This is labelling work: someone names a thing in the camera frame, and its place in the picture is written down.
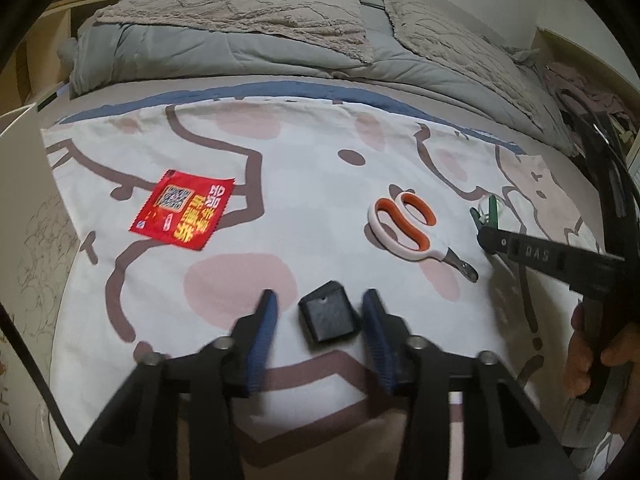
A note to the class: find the beige quilted pillow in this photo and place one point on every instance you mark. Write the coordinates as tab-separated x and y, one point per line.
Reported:
225	5

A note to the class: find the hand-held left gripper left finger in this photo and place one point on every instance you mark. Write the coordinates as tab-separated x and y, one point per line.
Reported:
265	345

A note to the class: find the green clip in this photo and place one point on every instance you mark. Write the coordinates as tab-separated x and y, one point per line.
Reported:
492	210

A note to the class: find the white and orange scissors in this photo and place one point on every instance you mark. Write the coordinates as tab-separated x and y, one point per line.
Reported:
432	254

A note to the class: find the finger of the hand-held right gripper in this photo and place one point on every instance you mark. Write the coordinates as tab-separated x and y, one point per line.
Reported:
495	242

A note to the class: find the red foil packet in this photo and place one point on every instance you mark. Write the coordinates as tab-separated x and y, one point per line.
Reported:
180	210

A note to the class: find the white cardboard box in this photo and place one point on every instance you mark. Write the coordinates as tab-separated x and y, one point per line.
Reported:
30	210

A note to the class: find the printed blanket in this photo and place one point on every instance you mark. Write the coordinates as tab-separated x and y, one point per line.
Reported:
325	185

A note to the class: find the small black box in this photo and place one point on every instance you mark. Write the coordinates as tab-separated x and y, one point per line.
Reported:
330	315

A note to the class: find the beige textured blanket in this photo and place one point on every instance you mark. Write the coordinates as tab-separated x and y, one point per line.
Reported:
460	60

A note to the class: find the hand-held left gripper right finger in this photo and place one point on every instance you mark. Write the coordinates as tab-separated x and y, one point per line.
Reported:
380	350

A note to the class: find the light wooden board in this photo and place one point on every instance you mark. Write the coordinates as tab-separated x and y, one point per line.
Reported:
575	45

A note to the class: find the grey duvet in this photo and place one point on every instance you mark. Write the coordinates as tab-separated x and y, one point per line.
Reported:
200	50

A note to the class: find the pink clothes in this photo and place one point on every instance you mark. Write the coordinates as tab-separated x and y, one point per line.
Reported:
575	80

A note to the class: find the light wooden shelf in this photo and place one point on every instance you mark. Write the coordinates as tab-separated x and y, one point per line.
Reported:
50	35

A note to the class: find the person's right hand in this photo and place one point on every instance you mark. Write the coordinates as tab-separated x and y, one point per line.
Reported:
575	360

